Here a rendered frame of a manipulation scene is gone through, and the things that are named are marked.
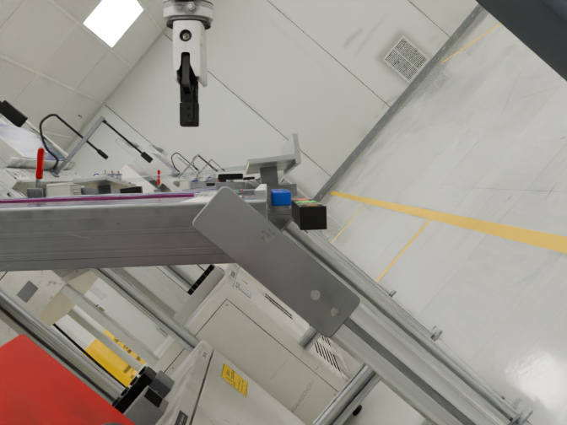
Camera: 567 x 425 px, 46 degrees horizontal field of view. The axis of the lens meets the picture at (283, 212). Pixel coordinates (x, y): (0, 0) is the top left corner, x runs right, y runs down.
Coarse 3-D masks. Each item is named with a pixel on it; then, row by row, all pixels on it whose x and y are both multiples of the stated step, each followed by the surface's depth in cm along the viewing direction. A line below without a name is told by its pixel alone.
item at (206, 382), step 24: (192, 360) 122; (216, 360) 130; (192, 384) 109; (216, 384) 117; (240, 384) 128; (168, 408) 102; (192, 408) 100; (216, 408) 107; (240, 408) 116; (264, 408) 126
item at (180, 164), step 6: (156, 150) 701; (162, 150) 768; (168, 156) 716; (174, 156) 716; (180, 156) 775; (198, 156) 767; (174, 162) 717; (180, 162) 717; (186, 162) 775; (180, 168) 717; (192, 168) 776; (204, 168) 744; (186, 180) 704; (204, 180) 727; (210, 180) 740; (216, 180) 740; (222, 180) 739
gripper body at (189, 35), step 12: (168, 24) 112; (180, 24) 108; (192, 24) 108; (204, 24) 112; (180, 36) 109; (192, 36) 108; (204, 36) 112; (180, 48) 108; (192, 48) 108; (204, 48) 112; (180, 60) 108; (192, 60) 108; (204, 60) 112; (192, 72) 110; (204, 72) 111; (204, 84) 114
